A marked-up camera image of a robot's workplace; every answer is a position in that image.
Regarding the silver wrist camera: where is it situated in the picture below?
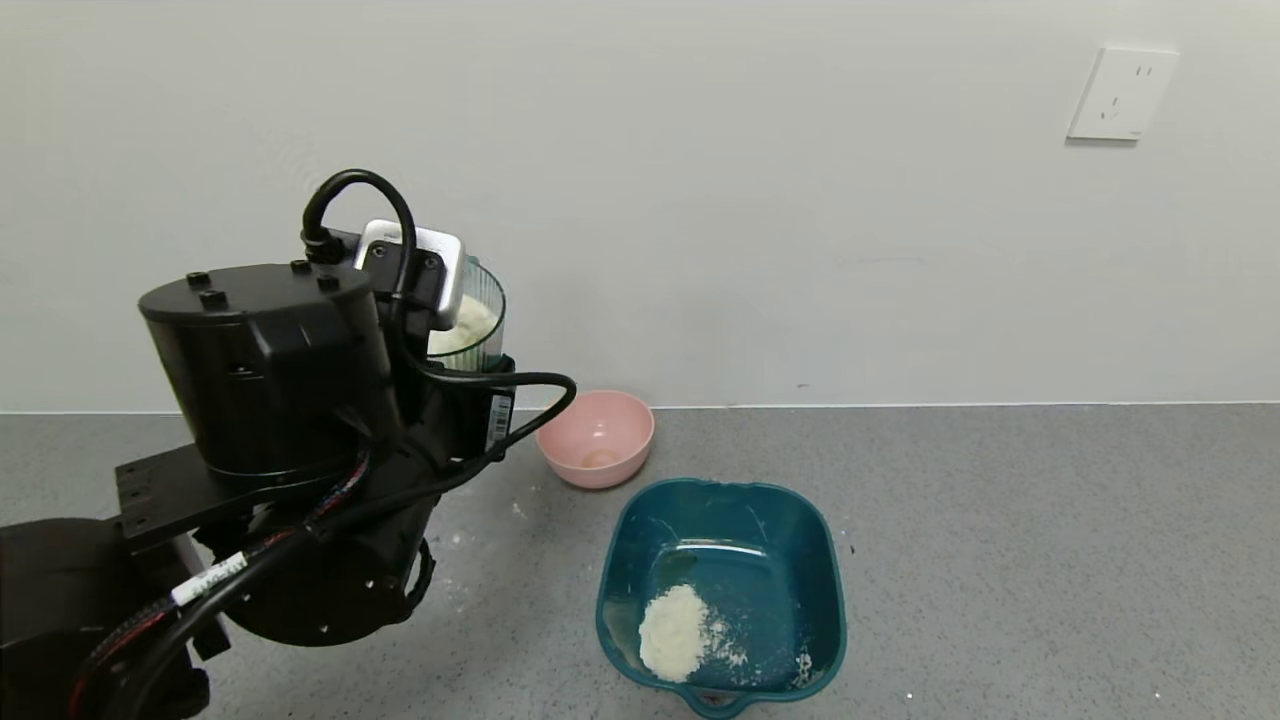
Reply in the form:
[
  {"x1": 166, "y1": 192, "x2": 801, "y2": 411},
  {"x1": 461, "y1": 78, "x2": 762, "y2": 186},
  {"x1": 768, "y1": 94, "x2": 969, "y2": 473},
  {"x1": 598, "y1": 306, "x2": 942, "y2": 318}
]
[{"x1": 353, "y1": 219, "x2": 468, "y2": 332}]

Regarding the white powder pile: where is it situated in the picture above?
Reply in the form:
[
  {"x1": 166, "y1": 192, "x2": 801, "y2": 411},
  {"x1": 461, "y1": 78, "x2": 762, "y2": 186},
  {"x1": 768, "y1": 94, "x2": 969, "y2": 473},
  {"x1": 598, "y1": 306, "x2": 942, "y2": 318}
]
[{"x1": 638, "y1": 584, "x2": 747, "y2": 684}]

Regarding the clear ribbed cup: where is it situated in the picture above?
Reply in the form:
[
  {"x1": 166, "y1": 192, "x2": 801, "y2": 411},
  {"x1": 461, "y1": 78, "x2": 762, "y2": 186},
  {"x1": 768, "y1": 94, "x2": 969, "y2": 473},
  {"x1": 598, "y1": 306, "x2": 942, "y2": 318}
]
[{"x1": 428, "y1": 255, "x2": 508, "y2": 374}]

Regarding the teal plastic basin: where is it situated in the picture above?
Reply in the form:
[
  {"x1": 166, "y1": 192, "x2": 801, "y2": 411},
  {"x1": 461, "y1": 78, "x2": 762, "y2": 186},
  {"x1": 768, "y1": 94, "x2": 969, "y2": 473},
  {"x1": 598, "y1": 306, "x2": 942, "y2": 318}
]
[{"x1": 596, "y1": 478, "x2": 849, "y2": 719}]

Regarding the black camera cable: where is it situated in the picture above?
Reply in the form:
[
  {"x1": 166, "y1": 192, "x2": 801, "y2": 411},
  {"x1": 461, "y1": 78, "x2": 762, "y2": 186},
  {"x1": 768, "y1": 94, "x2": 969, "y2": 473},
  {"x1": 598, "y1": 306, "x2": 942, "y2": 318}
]
[{"x1": 300, "y1": 168, "x2": 579, "y2": 471}]

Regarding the white wall socket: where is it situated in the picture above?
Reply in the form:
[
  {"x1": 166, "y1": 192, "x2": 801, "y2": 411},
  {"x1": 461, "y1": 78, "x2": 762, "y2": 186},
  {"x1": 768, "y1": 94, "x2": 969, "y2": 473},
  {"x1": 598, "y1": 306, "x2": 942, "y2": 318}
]
[{"x1": 1066, "y1": 46, "x2": 1181, "y2": 142}]

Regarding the pink bowl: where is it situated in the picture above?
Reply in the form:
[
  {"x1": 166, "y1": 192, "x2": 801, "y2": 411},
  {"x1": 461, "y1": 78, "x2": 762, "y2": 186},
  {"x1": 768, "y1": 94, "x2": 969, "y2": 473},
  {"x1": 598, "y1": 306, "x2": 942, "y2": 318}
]
[{"x1": 536, "y1": 390, "x2": 656, "y2": 490}]

